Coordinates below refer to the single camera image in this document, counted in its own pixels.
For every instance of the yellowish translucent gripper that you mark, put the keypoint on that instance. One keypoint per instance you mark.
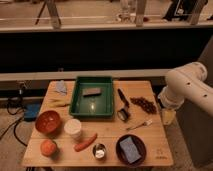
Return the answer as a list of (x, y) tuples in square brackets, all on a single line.
[(168, 116)]

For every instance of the blue sponge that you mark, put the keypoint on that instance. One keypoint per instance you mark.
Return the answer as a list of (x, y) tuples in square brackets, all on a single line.
[(130, 150)]

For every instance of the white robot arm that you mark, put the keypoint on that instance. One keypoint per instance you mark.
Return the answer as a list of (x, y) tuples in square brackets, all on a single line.
[(186, 82)]

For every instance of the red bowl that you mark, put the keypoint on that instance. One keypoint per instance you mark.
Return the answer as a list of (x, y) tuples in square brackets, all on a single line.
[(48, 122)]

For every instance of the silver fork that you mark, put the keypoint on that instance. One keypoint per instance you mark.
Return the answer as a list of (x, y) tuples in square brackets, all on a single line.
[(146, 123)]

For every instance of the dark grape bunch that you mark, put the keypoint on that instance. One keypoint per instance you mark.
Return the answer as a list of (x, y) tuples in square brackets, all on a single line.
[(146, 105)]

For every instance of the wooden folding table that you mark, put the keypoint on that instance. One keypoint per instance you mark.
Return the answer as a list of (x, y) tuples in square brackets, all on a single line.
[(109, 131)]

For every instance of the small metal cup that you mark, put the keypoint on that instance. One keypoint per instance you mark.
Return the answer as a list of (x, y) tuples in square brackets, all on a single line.
[(99, 151)]

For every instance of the green plastic tray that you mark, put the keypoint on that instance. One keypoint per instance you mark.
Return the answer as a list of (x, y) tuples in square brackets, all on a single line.
[(92, 106)]

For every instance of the grey block in tray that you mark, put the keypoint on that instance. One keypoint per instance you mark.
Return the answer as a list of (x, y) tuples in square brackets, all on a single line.
[(91, 91)]

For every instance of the orange carrot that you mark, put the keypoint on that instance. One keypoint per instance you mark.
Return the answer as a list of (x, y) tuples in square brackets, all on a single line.
[(83, 145)]

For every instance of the white cup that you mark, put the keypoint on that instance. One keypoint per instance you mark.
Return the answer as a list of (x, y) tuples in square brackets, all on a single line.
[(73, 127)]

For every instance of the blue crumpled cloth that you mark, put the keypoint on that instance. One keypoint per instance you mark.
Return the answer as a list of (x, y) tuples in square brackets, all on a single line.
[(61, 87)]

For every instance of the yellow banana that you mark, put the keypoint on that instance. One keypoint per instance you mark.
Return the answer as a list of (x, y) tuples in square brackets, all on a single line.
[(58, 103)]

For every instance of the orange round fruit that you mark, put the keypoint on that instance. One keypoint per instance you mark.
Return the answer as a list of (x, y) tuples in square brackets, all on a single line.
[(48, 147)]

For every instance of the blue box on floor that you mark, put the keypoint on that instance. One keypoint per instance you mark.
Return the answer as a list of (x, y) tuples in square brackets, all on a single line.
[(32, 111)]

